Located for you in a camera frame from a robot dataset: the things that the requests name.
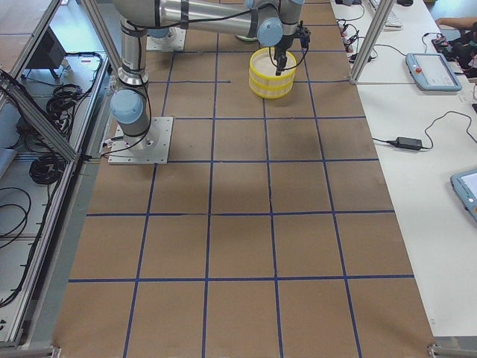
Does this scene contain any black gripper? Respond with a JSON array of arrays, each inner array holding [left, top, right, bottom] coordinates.
[[274, 20, 311, 76]]

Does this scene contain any yellow top steamer layer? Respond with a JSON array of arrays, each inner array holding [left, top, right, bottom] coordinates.
[[249, 48, 297, 86]]

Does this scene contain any yellow steamer layer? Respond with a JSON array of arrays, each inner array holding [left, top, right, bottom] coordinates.
[[249, 48, 297, 86], [249, 78, 294, 99]]

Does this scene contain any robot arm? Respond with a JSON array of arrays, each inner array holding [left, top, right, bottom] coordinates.
[[110, 0, 310, 147]]

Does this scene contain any yellow bottom steamer layer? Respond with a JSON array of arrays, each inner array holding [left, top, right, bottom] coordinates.
[[249, 78, 294, 99]]

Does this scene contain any teach pendant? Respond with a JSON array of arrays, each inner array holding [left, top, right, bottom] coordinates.
[[405, 53, 462, 92], [450, 169, 476, 220]]

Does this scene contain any black power brick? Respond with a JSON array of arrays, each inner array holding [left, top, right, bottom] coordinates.
[[386, 136, 423, 151]]

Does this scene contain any aluminium frame post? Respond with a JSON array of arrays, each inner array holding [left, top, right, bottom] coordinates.
[[348, 0, 394, 85]]

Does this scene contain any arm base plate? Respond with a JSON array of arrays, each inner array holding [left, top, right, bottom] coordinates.
[[108, 117, 174, 165]]

